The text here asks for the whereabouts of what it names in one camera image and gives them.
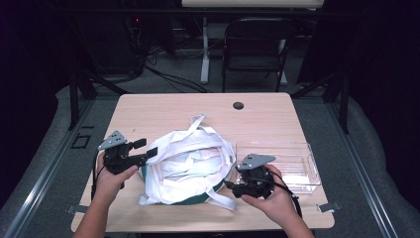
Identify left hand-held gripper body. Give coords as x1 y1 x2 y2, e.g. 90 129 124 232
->
97 130 149 176

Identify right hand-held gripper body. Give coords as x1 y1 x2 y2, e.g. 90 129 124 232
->
235 153 277 199

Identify white cloth tote bag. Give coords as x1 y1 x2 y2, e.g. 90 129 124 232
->
138 113 238 211

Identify person's left hand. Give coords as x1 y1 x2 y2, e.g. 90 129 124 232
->
93 154 139 204

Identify person's right hand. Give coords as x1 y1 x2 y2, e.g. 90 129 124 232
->
241 164 300 228

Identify clear plastic tray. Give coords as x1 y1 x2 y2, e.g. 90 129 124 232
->
235 141 322 194

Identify light wooden table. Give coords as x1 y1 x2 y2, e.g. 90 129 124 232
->
70 92 336 233

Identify black metal stand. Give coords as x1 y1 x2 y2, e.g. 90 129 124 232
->
290 70 351 135
67 70 130 132

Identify black folding chair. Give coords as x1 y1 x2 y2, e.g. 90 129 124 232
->
221 17 295 93

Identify white desk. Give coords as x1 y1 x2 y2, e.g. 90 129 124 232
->
180 0 326 86

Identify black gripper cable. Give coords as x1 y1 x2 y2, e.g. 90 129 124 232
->
90 145 107 200
268 170 303 219

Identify grey table bracket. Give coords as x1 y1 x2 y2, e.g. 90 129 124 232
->
317 201 341 213
65 204 91 214

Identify black floor cables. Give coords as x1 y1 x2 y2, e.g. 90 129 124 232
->
144 49 210 94

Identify aluminium floor rail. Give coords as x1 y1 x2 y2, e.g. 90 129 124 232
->
325 98 400 238
0 98 97 238

